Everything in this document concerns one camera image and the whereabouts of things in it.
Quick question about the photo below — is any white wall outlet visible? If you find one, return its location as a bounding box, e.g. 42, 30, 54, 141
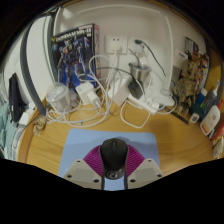
105, 34, 128, 55
128, 35, 150, 56

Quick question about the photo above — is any white power strip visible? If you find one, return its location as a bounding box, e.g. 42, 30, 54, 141
128, 94, 160, 114

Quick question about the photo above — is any large white charger block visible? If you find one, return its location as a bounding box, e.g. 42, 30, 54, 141
113, 78, 133, 107

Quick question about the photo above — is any robot model kit box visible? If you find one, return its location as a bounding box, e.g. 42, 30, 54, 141
50, 23, 100, 91

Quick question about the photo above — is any blue spray bottle white nozzle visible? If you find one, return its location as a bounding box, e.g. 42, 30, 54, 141
206, 79, 222, 111

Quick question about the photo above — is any dark grey metal frame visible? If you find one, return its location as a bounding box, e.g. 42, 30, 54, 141
19, 9, 59, 116

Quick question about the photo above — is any black cable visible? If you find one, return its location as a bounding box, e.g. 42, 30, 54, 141
134, 39, 167, 78

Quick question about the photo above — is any black computer mouse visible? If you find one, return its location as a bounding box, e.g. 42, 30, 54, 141
99, 137, 129, 180

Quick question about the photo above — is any bed with teal bedding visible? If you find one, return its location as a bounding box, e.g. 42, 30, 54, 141
0, 99, 18, 158

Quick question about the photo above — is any light blue mouse pad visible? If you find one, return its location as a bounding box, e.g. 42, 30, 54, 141
57, 128, 161, 192

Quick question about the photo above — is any green round lid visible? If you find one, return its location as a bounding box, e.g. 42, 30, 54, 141
189, 102, 204, 118

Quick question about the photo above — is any blue bottle white cap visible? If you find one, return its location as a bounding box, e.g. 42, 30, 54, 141
195, 87, 208, 108

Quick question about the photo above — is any steel cup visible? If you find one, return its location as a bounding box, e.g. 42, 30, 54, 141
128, 61, 152, 84

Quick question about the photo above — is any black backpack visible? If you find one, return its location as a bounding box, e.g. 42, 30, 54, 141
8, 72, 28, 124

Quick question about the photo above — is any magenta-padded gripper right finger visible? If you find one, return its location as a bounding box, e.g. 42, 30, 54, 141
123, 144, 165, 190

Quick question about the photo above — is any colourful poster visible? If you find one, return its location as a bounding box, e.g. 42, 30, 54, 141
184, 36, 211, 88

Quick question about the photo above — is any white pump bottle red cap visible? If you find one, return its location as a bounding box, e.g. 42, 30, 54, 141
199, 99, 223, 137

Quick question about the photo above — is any white desk lamp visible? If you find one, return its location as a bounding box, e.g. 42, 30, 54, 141
150, 16, 177, 108

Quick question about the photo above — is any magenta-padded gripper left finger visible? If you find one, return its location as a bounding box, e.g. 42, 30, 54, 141
63, 143, 107, 190

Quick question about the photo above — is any black ruler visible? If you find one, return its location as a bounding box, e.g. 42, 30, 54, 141
173, 105, 192, 125

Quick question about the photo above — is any clear plastic cup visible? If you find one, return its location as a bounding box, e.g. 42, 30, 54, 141
45, 82, 72, 113

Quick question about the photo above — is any white card blue stripe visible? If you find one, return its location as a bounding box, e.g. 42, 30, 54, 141
173, 49, 189, 69

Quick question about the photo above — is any black power adapter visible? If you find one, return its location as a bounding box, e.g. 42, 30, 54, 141
128, 79, 144, 100

